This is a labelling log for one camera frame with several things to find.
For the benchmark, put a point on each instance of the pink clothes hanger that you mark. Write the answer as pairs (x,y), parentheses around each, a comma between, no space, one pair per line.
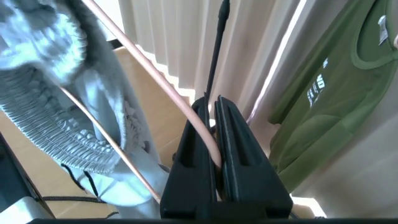
(161,81)

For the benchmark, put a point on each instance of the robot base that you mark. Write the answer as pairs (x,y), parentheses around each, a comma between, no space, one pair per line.
(15,193)

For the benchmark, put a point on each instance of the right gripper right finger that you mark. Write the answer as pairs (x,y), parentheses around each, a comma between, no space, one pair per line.
(252,183)

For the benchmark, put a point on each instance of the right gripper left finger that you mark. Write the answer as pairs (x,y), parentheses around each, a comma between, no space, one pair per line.
(189,183)

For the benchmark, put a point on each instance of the pale grey garment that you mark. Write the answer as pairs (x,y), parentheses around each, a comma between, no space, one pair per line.
(46,109)

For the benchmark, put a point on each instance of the green sleeveless shirt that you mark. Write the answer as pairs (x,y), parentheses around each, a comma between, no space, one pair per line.
(326,109)

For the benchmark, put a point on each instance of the black clothes rack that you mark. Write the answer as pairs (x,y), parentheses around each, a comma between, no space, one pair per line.
(217,40)

